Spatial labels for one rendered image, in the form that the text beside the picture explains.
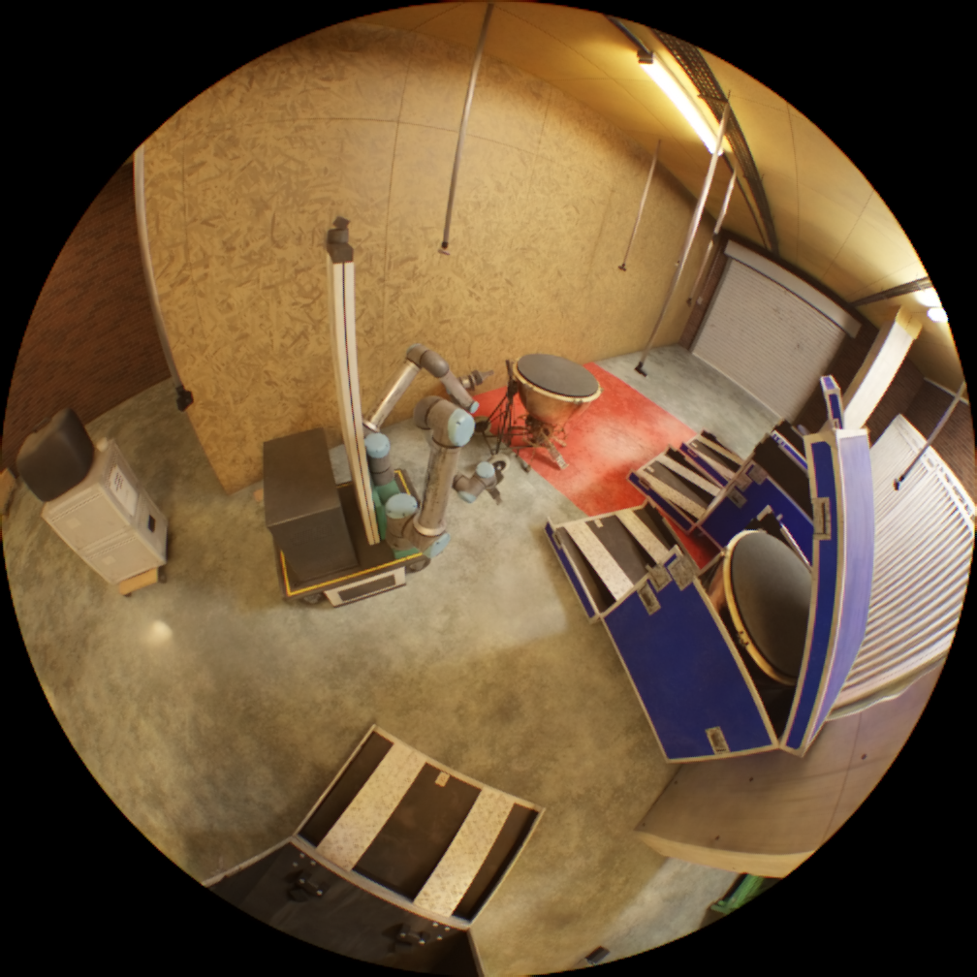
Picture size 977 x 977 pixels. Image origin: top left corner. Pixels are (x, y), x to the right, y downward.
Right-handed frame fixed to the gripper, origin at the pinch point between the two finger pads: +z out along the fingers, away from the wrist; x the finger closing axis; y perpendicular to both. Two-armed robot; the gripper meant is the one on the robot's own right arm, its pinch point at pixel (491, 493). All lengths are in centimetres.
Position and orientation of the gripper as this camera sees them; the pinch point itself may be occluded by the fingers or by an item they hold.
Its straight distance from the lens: 195.9
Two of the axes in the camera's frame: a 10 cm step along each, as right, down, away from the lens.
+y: -8.1, 5.7, -1.4
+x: 5.8, 7.3, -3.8
